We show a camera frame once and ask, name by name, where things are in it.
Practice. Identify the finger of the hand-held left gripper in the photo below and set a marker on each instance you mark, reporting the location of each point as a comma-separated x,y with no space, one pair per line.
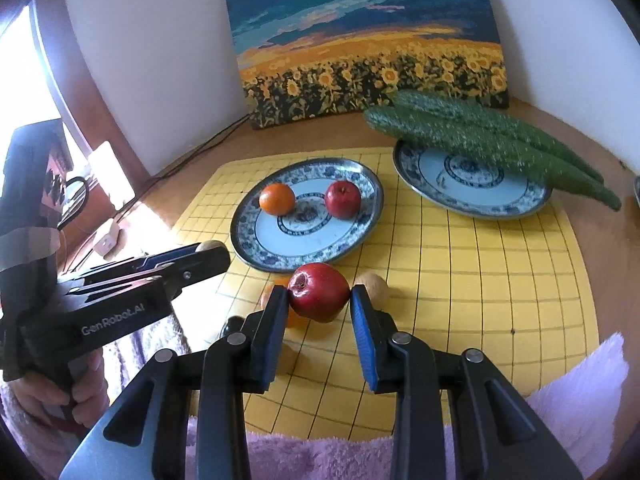
165,256
200,265

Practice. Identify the yellow grid mat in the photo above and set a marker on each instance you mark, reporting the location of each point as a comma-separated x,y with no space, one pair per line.
450,310

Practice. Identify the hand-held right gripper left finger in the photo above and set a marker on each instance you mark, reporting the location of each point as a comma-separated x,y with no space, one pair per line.
272,345

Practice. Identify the small red apple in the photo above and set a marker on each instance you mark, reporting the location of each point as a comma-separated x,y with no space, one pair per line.
343,200

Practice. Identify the green cucumber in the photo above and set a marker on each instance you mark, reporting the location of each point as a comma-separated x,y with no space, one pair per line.
450,135
480,115

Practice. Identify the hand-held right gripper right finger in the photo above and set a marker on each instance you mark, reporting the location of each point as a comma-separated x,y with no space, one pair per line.
365,345

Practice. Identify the wooden window frame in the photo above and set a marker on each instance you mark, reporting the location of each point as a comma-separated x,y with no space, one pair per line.
107,125

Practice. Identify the sunflower field painting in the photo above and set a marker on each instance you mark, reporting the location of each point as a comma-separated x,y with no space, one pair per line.
360,35

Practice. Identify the brown round fruit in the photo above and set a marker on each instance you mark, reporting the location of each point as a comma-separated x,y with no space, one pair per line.
376,287
210,246

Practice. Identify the person's left hand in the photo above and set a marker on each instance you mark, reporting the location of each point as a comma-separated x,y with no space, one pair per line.
40,395

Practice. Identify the blue patterned porcelain plate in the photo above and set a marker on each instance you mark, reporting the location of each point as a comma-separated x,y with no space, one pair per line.
465,192
310,242

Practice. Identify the white power adapter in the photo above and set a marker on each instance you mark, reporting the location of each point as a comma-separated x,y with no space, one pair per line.
106,240

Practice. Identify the purple fleece clothing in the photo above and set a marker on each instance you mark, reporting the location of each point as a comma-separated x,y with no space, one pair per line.
325,460

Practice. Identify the orange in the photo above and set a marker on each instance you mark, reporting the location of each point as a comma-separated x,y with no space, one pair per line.
266,297
277,199

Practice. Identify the large red apple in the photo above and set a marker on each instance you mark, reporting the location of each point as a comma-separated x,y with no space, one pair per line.
320,292

